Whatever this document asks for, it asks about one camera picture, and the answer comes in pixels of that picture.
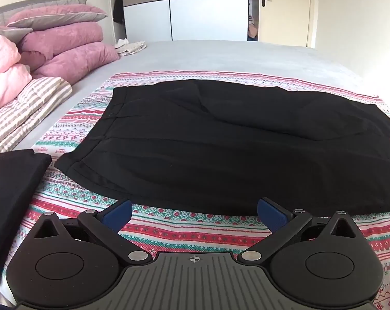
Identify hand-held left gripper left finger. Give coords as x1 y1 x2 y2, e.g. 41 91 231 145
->
32 198 153 265

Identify black pants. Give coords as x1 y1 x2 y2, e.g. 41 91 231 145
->
54 79 390 217
0 149 52 289

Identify cream door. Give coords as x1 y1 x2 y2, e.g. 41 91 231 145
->
258 0 312 48

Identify beige folded cloth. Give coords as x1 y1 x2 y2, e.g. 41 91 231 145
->
115 39 147 56

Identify pink duvet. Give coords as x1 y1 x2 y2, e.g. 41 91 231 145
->
0 34 32 114

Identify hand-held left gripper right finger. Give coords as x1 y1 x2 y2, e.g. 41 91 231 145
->
237 197 360 265

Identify beige striped quilt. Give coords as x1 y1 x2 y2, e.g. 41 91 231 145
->
0 77 73 155

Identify red green patterned blanket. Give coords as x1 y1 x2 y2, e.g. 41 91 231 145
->
0 70 390 310

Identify small grey-edged pillow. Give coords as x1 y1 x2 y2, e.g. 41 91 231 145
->
0 26 34 43

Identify white and grey wardrobe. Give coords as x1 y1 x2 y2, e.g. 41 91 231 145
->
120 0 260 42

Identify mauve pillow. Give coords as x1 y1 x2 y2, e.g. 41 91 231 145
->
19 22 104 54
21 42 121 81

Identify grey quilted pillow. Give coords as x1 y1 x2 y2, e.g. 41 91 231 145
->
0 0 87 26

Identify pink pillow with grey edge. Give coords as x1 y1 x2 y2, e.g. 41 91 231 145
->
6 4 108 29

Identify hanging dark clothes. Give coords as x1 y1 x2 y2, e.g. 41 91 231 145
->
113 0 126 25

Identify clothes on wardrobe shelf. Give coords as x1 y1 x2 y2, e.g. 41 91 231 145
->
247 0 259 40

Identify folded black pants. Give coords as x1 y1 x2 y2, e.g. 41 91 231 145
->
0 149 52 289

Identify bed with grey sheet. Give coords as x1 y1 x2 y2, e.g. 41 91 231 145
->
0 39 390 156

